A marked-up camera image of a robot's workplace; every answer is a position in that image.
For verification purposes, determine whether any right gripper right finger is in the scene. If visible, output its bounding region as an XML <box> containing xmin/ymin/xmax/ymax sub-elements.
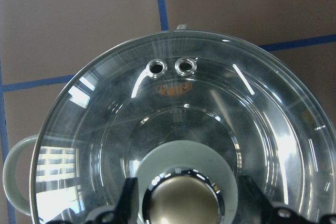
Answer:
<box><xmin>238</xmin><ymin>174</ymin><xmax>335</xmax><ymax>223</ymax></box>

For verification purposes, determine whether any pale green cooking pot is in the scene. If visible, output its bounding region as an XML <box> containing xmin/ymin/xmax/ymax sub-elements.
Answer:
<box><xmin>2</xmin><ymin>23</ymin><xmax>336</xmax><ymax>219</ymax></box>

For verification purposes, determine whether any glass pot lid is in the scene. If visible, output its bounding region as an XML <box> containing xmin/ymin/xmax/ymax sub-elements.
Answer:
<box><xmin>30</xmin><ymin>30</ymin><xmax>335</xmax><ymax>223</ymax></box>

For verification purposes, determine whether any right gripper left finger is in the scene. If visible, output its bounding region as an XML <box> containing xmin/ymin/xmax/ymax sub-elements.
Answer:
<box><xmin>90</xmin><ymin>177</ymin><xmax>139</xmax><ymax>223</ymax></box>

